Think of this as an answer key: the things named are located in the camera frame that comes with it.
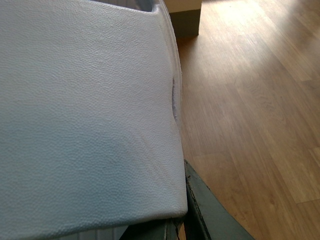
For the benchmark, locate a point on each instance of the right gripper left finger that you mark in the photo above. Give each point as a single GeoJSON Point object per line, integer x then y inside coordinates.
{"type": "Point", "coordinates": [162, 229]}

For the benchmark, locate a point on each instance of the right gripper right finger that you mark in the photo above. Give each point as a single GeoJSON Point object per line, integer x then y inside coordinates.
{"type": "Point", "coordinates": [206, 218]}

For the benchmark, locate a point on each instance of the light blue slipper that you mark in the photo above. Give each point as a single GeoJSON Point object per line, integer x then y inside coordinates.
{"type": "Point", "coordinates": [90, 99]}

